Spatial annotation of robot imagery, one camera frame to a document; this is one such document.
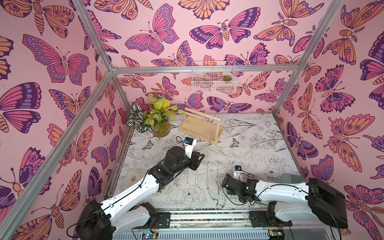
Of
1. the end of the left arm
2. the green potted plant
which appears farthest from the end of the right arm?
the green potted plant

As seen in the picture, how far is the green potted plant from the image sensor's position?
883mm

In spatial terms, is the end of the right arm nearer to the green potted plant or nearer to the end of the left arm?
the end of the left arm
